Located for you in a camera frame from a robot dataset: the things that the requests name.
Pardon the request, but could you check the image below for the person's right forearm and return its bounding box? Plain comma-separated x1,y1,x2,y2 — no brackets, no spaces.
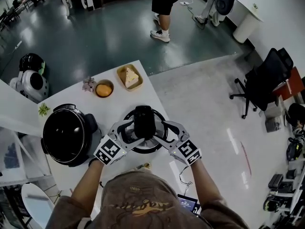
189,162,222,204

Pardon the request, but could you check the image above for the black office chair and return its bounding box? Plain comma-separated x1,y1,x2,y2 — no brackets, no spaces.
229,47,294,120

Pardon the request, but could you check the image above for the red wooden cabinet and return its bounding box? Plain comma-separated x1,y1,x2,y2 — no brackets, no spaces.
273,65,305,101

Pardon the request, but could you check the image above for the clear plastic storage box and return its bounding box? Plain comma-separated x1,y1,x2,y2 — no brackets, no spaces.
0,127,27,178

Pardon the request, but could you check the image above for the white rounded cabinet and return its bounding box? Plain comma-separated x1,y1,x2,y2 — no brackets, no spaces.
233,3,264,44

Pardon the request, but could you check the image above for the cake slice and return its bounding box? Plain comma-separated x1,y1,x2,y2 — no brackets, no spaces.
124,67,140,89

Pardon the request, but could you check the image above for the person's brown printed t-shirt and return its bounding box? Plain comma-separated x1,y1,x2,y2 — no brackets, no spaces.
46,170,248,229

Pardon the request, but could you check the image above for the green succulent plant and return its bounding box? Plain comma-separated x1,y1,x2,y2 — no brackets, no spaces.
38,103,51,116

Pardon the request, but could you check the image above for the pink succulent plant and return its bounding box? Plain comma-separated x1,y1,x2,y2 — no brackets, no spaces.
82,76,97,93

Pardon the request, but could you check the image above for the pressure cooker lid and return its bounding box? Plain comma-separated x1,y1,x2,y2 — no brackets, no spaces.
122,105,170,155

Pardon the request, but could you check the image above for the orange bun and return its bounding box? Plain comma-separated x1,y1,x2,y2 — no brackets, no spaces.
96,83,112,97

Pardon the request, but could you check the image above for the black hard case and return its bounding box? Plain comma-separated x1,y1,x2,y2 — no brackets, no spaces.
268,174,284,189

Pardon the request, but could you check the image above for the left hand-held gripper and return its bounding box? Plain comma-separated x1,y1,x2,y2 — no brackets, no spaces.
93,120,145,167

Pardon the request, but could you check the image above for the round wooden bowl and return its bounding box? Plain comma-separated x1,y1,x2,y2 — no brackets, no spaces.
95,79,114,98

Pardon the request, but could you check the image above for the person's left forearm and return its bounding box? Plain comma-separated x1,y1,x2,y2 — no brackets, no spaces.
71,157,105,202

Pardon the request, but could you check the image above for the black pressure cooker pot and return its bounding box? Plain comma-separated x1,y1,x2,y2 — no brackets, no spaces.
41,103,103,168

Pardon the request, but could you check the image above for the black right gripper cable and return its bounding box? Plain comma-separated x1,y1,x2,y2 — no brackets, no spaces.
179,165,193,195

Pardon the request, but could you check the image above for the rectangular wooden tray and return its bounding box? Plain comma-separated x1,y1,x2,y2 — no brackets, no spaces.
116,63,143,92

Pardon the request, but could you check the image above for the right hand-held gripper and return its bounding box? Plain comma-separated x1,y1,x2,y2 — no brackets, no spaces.
152,120,203,166

